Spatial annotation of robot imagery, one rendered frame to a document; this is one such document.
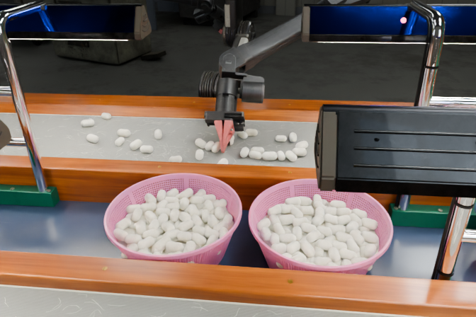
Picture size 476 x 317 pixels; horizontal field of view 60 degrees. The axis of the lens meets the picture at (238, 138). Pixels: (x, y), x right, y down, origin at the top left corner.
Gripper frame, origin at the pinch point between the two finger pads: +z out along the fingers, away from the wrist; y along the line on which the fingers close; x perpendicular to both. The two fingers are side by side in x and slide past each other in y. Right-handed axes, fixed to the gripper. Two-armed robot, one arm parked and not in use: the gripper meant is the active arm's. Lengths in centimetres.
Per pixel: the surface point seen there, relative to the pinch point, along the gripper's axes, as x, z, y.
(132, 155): 0.4, 2.1, -23.3
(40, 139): 5, -4, -52
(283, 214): -11.1, 19.0, 15.3
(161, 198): -10.8, 16.4, -10.9
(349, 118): -62, 23, 20
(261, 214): -12.5, 19.5, 10.8
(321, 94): 209, -138, 49
